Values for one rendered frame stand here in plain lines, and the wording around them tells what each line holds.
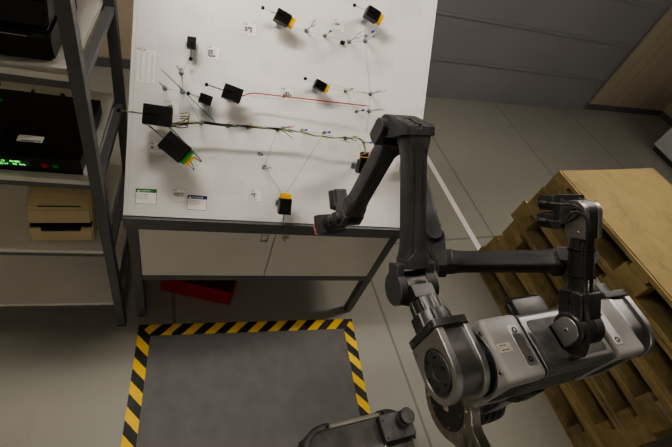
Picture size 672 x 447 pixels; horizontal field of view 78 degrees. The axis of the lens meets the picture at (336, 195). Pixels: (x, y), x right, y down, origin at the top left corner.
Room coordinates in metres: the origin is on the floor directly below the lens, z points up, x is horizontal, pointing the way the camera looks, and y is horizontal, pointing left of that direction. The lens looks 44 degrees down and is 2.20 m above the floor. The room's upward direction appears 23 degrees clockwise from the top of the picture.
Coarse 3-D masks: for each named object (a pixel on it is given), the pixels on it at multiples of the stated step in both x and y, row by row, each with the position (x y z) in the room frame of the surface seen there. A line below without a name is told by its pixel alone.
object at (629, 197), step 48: (576, 192) 2.01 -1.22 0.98; (624, 192) 2.19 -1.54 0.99; (528, 240) 2.04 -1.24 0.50; (624, 240) 1.75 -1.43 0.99; (528, 288) 1.83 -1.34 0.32; (624, 288) 1.58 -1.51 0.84; (576, 384) 1.39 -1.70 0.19; (624, 384) 1.27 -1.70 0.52; (576, 432) 1.18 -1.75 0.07; (624, 432) 1.13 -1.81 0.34
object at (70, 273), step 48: (96, 0) 1.17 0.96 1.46; (96, 48) 0.96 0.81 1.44; (96, 96) 1.17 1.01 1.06; (96, 144) 0.82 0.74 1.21; (0, 192) 0.85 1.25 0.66; (96, 192) 0.79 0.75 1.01; (0, 240) 0.67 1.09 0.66; (96, 240) 0.82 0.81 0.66; (0, 288) 0.66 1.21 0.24; (48, 288) 0.74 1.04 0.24; (96, 288) 0.82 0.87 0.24
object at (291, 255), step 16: (288, 240) 1.15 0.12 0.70; (304, 240) 1.18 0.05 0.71; (320, 240) 1.22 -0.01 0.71; (336, 240) 1.25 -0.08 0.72; (352, 240) 1.28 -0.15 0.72; (368, 240) 1.32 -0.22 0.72; (384, 240) 1.35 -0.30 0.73; (272, 256) 1.13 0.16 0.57; (288, 256) 1.16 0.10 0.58; (304, 256) 1.20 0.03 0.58; (320, 256) 1.23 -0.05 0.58; (336, 256) 1.27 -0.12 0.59; (352, 256) 1.30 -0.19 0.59; (368, 256) 1.34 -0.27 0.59; (272, 272) 1.14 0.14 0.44; (288, 272) 1.18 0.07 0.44; (304, 272) 1.21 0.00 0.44; (320, 272) 1.25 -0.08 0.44; (336, 272) 1.29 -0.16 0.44; (352, 272) 1.32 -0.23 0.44; (368, 272) 1.36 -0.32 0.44
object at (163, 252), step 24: (144, 240) 0.89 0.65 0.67; (168, 240) 0.93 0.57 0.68; (192, 240) 0.98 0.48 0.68; (216, 240) 1.02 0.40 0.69; (240, 240) 1.06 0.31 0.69; (264, 240) 1.11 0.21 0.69; (144, 264) 0.89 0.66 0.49; (168, 264) 0.93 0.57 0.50; (192, 264) 0.98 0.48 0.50; (216, 264) 1.02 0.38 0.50; (240, 264) 1.07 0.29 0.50; (264, 264) 1.12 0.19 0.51
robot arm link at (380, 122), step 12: (384, 120) 0.85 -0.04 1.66; (372, 132) 0.86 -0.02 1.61; (384, 132) 0.84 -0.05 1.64; (384, 144) 0.85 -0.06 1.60; (396, 144) 0.86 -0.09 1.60; (372, 156) 0.88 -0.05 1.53; (384, 156) 0.86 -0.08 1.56; (372, 168) 0.86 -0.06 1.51; (384, 168) 0.87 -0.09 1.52; (360, 180) 0.88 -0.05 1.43; (372, 180) 0.86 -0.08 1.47; (360, 192) 0.86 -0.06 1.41; (372, 192) 0.88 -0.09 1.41; (348, 204) 0.88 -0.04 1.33; (360, 204) 0.87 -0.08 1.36; (348, 216) 0.86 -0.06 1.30; (360, 216) 0.88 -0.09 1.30
